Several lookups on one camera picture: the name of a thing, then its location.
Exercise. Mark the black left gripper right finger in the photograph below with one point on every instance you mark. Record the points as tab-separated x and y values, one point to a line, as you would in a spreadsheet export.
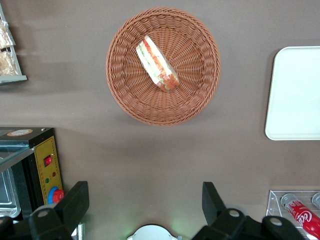
220	217

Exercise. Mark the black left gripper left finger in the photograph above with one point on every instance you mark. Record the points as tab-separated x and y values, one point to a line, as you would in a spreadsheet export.
67	210

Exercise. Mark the triangular sandwich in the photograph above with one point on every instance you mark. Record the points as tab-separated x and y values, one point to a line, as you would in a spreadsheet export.
156	63

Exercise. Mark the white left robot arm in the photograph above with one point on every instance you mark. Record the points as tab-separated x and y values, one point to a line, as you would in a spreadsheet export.
153	232

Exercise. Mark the round brown wicker basket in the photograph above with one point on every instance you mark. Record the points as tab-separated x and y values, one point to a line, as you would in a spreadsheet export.
192	77

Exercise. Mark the cream plastic tray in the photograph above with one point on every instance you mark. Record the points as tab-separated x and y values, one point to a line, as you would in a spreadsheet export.
295	95

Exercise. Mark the clear acrylic bottle rack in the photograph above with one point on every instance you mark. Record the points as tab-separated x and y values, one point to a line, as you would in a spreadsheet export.
275	200

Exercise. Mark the steel warmer pan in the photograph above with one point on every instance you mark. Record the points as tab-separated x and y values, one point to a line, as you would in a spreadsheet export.
7	197

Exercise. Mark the black food warmer yellow panel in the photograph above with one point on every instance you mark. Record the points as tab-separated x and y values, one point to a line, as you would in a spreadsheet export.
47	150

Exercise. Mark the glass warmer cover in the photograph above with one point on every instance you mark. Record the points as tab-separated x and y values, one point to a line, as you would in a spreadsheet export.
12	153

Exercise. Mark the grey snack rack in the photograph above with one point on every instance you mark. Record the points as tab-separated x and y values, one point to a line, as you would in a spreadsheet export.
15	78

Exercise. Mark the clear bag of snacks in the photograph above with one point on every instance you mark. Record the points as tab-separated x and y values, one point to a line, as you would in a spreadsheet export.
7	63
5	35

